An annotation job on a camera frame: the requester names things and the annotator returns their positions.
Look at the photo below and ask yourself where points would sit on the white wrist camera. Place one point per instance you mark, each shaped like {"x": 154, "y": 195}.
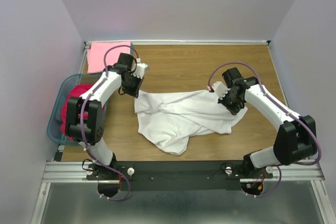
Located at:
{"x": 141, "y": 69}
{"x": 218, "y": 88}

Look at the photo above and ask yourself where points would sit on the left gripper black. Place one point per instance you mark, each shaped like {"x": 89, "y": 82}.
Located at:
{"x": 135, "y": 92}

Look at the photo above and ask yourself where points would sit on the folded pink t-shirt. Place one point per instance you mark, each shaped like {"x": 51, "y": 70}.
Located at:
{"x": 97, "y": 51}

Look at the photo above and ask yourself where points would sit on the folded teal t-shirt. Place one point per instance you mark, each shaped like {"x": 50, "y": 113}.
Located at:
{"x": 131, "y": 49}

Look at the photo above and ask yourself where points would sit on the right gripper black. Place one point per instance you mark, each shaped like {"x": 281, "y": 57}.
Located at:
{"x": 233, "y": 109}

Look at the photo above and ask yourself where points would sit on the red t-shirt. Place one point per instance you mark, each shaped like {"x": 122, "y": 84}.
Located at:
{"x": 74, "y": 95}

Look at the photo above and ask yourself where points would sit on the aluminium frame rail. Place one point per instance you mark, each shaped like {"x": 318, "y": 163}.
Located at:
{"x": 295, "y": 194}

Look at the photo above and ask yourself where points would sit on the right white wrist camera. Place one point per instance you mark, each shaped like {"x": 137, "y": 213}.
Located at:
{"x": 218, "y": 88}

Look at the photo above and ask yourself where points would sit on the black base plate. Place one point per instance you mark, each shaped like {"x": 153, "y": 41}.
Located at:
{"x": 135, "y": 176}

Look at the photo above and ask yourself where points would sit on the blue plastic basket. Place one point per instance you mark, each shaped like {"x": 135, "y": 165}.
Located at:
{"x": 54, "y": 126}

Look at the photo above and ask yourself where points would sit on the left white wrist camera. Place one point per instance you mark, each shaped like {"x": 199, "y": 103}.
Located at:
{"x": 141, "y": 69}

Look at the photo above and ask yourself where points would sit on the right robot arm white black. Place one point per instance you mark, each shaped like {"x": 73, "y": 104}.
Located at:
{"x": 296, "y": 135}

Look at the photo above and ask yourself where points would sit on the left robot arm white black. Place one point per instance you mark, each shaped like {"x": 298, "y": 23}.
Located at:
{"x": 102, "y": 90}

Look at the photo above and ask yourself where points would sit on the white t-shirt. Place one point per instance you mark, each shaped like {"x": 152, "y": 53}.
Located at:
{"x": 168, "y": 120}

